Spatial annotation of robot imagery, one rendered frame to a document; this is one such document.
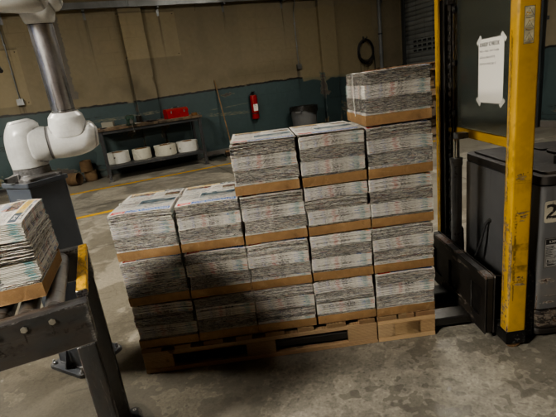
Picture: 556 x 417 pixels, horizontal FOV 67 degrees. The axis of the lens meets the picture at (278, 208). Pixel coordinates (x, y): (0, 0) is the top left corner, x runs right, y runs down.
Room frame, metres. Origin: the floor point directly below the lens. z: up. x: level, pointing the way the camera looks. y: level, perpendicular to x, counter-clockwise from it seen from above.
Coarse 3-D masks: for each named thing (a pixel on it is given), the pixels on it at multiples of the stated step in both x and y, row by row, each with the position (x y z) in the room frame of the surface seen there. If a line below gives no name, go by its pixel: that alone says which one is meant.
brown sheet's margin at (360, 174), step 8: (320, 176) 1.80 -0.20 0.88; (328, 176) 1.80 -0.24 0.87; (336, 176) 1.80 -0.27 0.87; (344, 176) 1.80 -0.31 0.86; (352, 176) 1.81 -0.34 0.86; (360, 176) 1.81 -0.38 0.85; (304, 184) 1.80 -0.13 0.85; (312, 184) 1.80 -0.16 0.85; (320, 184) 1.80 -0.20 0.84; (328, 184) 1.80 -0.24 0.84
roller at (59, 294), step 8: (64, 256) 1.42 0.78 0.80; (64, 264) 1.35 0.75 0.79; (56, 272) 1.26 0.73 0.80; (64, 272) 1.28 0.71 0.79; (56, 280) 1.19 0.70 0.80; (64, 280) 1.22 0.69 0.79; (56, 288) 1.14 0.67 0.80; (64, 288) 1.17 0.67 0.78; (48, 296) 1.09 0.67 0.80; (56, 296) 1.09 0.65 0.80; (64, 296) 1.12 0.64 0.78; (48, 304) 1.04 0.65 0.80
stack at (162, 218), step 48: (192, 192) 2.03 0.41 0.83; (288, 192) 1.80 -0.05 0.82; (336, 192) 1.81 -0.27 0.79; (144, 240) 1.79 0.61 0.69; (192, 240) 1.79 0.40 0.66; (288, 240) 1.80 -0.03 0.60; (336, 240) 1.80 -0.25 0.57; (144, 288) 1.79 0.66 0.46; (192, 288) 1.79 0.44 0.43; (288, 288) 1.80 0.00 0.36; (336, 288) 1.81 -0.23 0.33; (144, 336) 1.79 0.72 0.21; (240, 336) 1.80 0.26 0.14; (288, 336) 1.80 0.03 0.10
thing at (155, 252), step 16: (336, 224) 1.80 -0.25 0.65; (352, 224) 1.80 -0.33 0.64; (368, 224) 1.80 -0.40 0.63; (224, 240) 1.80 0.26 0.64; (240, 240) 1.80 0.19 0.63; (256, 240) 1.80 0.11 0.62; (272, 240) 1.80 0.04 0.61; (128, 256) 1.79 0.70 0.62; (144, 256) 1.79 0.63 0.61; (320, 272) 1.80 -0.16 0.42; (336, 272) 1.80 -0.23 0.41; (352, 272) 1.80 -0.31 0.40; (368, 272) 1.80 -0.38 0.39; (208, 288) 1.79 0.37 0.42; (224, 288) 1.79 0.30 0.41; (240, 288) 1.80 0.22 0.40; (256, 288) 1.80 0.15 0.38; (144, 304) 1.79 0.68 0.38; (304, 320) 1.80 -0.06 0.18; (320, 320) 1.80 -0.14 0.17; (336, 320) 1.80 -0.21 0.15; (176, 336) 1.79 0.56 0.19; (192, 336) 1.79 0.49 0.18; (208, 336) 1.79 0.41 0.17; (224, 336) 1.79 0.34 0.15
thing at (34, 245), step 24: (0, 216) 1.15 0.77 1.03; (24, 216) 1.12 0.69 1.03; (48, 216) 1.33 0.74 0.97; (0, 240) 1.06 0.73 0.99; (24, 240) 1.07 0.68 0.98; (48, 240) 1.25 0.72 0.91; (0, 264) 1.05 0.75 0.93; (24, 264) 1.08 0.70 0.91; (48, 264) 1.18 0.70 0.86; (0, 288) 1.05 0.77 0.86
